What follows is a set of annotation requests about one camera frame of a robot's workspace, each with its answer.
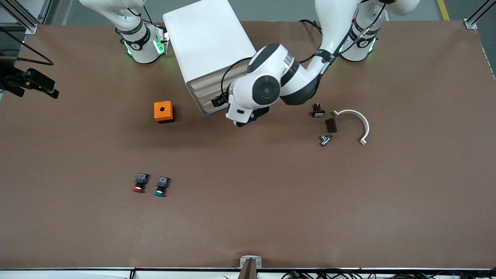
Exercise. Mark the chrome pipe fitting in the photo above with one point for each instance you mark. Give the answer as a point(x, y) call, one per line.
point(325, 140)

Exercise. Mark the white semicircular pipe clamp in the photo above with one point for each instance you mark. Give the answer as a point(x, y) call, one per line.
point(364, 122)

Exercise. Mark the aluminium frame post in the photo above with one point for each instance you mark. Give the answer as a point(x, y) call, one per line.
point(31, 28)
point(470, 24)

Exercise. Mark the red mushroom push button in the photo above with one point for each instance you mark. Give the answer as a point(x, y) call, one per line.
point(140, 182)

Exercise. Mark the grey metal table bracket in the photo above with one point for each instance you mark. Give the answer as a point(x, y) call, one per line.
point(243, 262)

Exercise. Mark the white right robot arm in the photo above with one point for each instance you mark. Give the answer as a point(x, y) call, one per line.
point(141, 50)

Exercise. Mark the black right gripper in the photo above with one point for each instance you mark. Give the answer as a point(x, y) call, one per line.
point(11, 79)

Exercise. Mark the dark vertical post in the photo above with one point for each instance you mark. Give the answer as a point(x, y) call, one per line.
point(248, 272)

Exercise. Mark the small black switch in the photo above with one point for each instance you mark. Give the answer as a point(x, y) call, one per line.
point(318, 112)

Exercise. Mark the orange button enclosure box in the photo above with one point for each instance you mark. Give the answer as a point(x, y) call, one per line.
point(162, 110)

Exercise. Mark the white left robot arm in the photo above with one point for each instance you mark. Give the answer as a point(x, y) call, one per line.
point(271, 77)

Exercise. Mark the green mushroom push button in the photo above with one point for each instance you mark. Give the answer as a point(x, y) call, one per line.
point(161, 185)

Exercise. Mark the brown cylinder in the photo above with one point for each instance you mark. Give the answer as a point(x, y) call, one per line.
point(331, 125)

